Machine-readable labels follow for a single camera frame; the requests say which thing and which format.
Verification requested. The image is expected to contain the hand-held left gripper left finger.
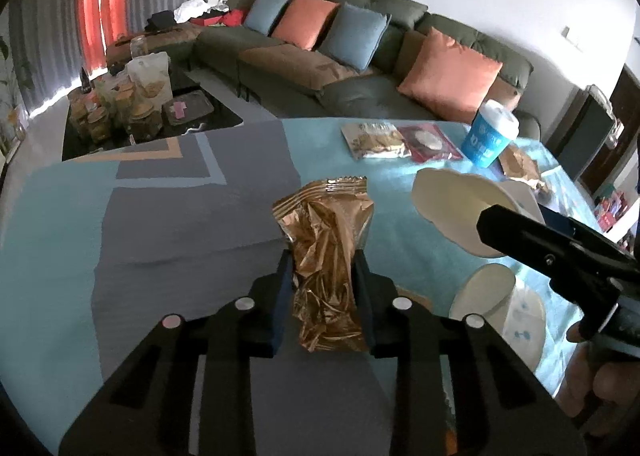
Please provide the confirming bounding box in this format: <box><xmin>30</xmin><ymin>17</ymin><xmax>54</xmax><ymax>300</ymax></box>
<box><xmin>57</xmin><ymin>249</ymin><xmax>296</xmax><ymax>456</ymax></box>

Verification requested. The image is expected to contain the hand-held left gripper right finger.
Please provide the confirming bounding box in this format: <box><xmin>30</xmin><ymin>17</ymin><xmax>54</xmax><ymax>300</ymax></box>
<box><xmin>352</xmin><ymin>249</ymin><xmax>588</xmax><ymax>456</ymax></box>

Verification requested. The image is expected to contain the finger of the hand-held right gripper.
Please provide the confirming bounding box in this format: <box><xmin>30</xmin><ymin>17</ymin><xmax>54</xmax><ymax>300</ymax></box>
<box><xmin>476</xmin><ymin>205</ymin><xmax>640</xmax><ymax>282</ymax></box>
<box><xmin>542</xmin><ymin>209</ymin><xmax>640</xmax><ymax>267</ymax></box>

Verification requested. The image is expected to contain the large gold foil wrapper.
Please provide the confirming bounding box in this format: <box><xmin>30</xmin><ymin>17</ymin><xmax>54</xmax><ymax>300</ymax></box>
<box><xmin>271</xmin><ymin>176</ymin><xmax>376</xmax><ymax>354</ymax></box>

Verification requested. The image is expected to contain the cream paper plate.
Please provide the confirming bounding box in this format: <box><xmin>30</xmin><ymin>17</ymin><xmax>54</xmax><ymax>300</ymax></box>
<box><xmin>411</xmin><ymin>167</ymin><xmax>546</xmax><ymax>258</ymax></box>

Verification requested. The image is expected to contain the person's right hand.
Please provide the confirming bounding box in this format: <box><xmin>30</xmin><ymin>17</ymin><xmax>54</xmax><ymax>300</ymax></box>
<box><xmin>555</xmin><ymin>326</ymin><xmax>640</xmax><ymax>437</ymax></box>

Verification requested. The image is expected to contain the small gold foil wrapper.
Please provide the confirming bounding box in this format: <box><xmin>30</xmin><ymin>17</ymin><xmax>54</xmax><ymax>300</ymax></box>
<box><xmin>499</xmin><ymin>145</ymin><xmax>548</xmax><ymax>192</ymax></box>

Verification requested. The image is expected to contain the white round lid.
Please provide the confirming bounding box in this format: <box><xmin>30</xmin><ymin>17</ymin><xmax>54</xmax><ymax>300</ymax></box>
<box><xmin>448</xmin><ymin>263</ymin><xmax>516</xmax><ymax>322</ymax></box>

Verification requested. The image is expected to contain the black cabinet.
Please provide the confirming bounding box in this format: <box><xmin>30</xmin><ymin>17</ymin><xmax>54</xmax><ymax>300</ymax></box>
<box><xmin>545</xmin><ymin>86</ymin><xmax>616</xmax><ymax>182</ymax></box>

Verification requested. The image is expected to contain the white patterned paper plate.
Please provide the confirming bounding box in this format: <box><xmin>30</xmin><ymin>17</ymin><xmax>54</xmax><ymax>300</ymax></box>
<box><xmin>500</xmin><ymin>283</ymin><xmax>547</xmax><ymax>369</ymax></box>

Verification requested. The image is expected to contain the blue paper cup white lid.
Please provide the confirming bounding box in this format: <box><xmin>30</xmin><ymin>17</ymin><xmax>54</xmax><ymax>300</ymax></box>
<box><xmin>460</xmin><ymin>99</ymin><xmax>521</xmax><ymax>168</ymax></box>

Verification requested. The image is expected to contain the dark wooden door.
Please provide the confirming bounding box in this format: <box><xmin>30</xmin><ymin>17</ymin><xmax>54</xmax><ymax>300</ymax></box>
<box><xmin>580</xmin><ymin>64</ymin><xmax>640</xmax><ymax>194</ymax></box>

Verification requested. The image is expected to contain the red packet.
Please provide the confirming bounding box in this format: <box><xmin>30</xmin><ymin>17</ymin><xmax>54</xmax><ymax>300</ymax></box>
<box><xmin>397</xmin><ymin>123</ymin><xmax>465</xmax><ymax>163</ymax></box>

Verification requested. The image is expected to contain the brown pillow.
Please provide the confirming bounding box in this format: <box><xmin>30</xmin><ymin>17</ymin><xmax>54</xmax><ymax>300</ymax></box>
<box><xmin>487</xmin><ymin>74</ymin><xmax>521</xmax><ymax>110</ymax></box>

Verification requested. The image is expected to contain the teal grey patterned tablecloth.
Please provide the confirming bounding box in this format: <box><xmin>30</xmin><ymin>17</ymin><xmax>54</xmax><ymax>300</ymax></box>
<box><xmin>0</xmin><ymin>116</ymin><xmax>601</xmax><ymax>456</ymax></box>

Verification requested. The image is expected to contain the beige snack packet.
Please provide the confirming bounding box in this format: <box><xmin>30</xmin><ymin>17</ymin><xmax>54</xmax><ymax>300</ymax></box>
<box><xmin>341</xmin><ymin>121</ymin><xmax>412</xmax><ymax>159</ymax></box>

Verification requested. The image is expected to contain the orange pillow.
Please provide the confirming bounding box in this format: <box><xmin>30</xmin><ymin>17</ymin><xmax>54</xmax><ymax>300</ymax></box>
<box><xmin>397</xmin><ymin>27</ymin><xmax>503</xmax><ymax>124</ymax></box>
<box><xmin>271</xmin><ymin>0</ymin><xmax>341</xmax><ymax>51</ymax></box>

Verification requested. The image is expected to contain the black coffee table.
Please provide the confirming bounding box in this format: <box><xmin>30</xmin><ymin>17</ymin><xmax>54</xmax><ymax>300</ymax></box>
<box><xmin>62</xmin><ymin>69</ymin><xmax>246</xmax><ymax>162</ymax></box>

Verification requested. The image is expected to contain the grey tray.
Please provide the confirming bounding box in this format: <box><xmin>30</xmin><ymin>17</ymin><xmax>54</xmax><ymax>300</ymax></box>
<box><xmin>162</xmin><ymin>90</ymin><xmax>213</xmax><ymax>126</ymax></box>

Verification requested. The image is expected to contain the group of glass jars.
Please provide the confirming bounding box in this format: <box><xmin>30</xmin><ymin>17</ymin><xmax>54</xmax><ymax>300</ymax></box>
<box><xmin>67</xmin><ymin>76</ymin><xmax>166</xmax><ymax>143</ymax></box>

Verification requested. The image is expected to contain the green sofa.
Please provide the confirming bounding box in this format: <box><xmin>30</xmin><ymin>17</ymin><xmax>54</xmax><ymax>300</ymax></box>
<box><xmin>107</xmin><ymin>0</ymin><xmax>541</xmax><ymax>142</ymax></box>

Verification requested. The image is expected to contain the blue pillow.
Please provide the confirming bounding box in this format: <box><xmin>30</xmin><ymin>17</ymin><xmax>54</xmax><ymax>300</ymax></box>
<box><xmin>317</xmin><ymin>2</ymin><xmax>392</xmax><ymax>71</ymax></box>
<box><xmin>243</xmin><ymin>0</ymin><xmax>293</xmax><ymax>36</ymax></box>

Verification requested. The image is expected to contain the white plastic bag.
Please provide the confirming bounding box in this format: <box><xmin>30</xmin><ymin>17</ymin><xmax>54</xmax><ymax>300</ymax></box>
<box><xmin>125</xmin><ymin>51</ymin><xmax>173</xmax><ymax>102</ymax></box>

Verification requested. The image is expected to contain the red cloth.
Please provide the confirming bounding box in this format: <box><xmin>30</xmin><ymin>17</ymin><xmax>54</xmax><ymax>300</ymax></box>
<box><xmin>192</xmin><ymin>9</ymin><xmax>248</xmax><ymax>28</ymax></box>

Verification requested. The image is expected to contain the white cloth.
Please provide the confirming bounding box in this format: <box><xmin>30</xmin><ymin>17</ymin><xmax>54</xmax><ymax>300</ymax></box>
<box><xmin>173</xmin><ymin>0</ymin><xmax>228</xmax><ymax>22</ymax></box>

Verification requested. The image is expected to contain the black bag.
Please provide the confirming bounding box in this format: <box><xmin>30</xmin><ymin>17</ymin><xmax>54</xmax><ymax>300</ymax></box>
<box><xmin>145</xmin><ymin>10</ymin><xmax>176</xmax><ymax>32</ymax></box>

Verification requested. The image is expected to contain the red curtain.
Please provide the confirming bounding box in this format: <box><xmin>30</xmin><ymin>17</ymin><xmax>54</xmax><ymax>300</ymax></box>
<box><xmin>75</xmin><ymin>0</ymin><xmax>133</xmax><ymax>77</ymax></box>

